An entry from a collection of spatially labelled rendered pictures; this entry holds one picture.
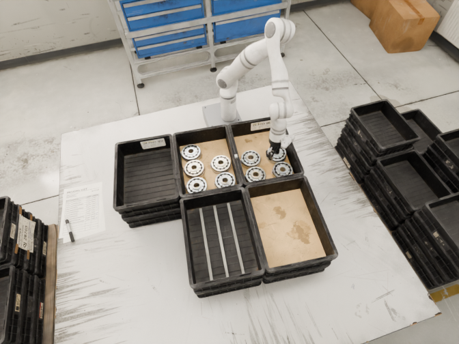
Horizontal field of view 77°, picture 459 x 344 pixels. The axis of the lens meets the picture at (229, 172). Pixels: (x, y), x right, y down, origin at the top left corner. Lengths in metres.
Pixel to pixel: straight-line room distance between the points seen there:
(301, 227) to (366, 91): 2.29
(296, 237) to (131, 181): 0.87
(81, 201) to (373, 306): 1.53
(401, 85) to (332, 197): 2.22
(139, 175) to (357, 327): 1.23
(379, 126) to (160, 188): 1.62
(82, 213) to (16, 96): 2.45
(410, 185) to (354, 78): 1.62
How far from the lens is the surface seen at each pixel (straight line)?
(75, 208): 1.77
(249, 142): 1.61
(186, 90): 3.25
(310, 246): 1.35
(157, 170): 1.57
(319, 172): 1.71
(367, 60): 3.86
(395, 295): 1.56
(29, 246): 2.25
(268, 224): 1.36
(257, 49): 1.38
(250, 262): 1.30
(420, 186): 2.31
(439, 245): 2.02
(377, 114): 2.46
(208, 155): 1.57
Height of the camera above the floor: 2.08
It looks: 56 degrees down
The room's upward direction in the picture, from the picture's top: 3 degrees counter-clockwise
